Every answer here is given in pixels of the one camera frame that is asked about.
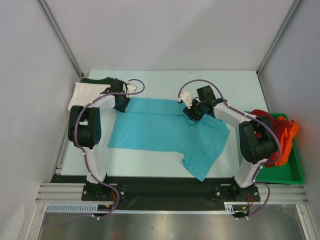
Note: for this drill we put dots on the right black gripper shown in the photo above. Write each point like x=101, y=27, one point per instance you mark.
x=193, y=114

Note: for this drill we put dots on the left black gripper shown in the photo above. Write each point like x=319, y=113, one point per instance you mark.
x=122, y=109

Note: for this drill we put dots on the light blue t shirt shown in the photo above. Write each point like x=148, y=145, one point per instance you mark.
x=160, y=125

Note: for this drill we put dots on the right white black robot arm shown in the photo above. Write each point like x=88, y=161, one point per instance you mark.
x=256, y=138

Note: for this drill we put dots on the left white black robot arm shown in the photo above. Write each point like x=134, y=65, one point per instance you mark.
x=85, y=132

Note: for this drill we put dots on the folded dark green t shirt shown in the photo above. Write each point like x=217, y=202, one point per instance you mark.
x=104, y=81

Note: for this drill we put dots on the folded white t shirt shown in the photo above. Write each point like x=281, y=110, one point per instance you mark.
x=85, y=93

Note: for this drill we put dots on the red t shirt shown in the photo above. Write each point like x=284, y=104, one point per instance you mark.
x=280, y=126

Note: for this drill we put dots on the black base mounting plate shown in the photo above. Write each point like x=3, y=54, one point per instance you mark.
x=163, y=193

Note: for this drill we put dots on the orange t shirt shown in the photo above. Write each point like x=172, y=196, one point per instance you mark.
x=293, y=130

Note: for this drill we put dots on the green plastic tray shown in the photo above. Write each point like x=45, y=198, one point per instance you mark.
x=290, y=173

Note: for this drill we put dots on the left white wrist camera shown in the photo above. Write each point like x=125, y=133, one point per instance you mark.
x=129, y=89

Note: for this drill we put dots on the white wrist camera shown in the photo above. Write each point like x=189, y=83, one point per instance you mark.
x=129, y=89
x=186, y=98

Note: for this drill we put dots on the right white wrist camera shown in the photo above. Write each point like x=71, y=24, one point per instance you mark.
x=186, y=98

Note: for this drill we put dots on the grey slotted cable duct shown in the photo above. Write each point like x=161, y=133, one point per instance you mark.
x=97, y=208

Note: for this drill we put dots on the aluminium front frame rail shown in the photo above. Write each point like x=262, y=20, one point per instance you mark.
x=72, y=192

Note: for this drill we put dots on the left aluminium corner post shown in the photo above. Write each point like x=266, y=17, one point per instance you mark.
x=49, y=16

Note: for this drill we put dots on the aluminium corner post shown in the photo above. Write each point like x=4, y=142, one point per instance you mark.
x=49, y=16
x=279, y=35

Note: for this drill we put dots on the right aluminium corner post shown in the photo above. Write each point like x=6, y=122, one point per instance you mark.
x=279, y=35

